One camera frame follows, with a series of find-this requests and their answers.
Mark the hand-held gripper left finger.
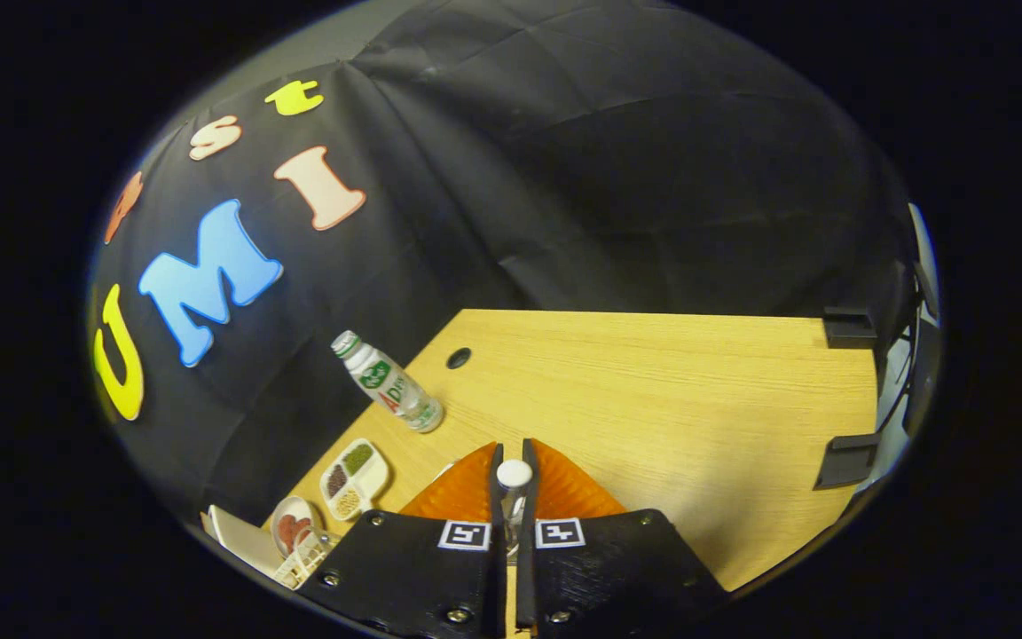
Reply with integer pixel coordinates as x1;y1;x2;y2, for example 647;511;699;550
298;441;507;638

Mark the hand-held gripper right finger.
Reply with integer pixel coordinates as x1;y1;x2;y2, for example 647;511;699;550
515;438;729;638

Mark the striped handle spoon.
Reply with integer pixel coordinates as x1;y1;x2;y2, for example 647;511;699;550
495;459;535;564

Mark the white wire dish rack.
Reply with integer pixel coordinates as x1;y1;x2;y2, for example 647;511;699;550
273;528;342;591

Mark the white plate with meat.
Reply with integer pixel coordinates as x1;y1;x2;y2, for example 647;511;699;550
270;495;324;558

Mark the white compartment tray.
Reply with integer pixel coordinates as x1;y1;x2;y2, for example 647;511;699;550
319;438;390;522

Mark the white green drink bottle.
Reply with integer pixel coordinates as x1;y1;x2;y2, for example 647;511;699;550
331;330;445;434

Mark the red meat patty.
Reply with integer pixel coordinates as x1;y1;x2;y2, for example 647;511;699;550
278;515;313;553

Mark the white toaster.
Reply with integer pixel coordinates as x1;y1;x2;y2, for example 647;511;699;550
200;504;286;578

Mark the black table clamp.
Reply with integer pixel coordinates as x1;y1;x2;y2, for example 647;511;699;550
822;307;878;350
813;432;881;491

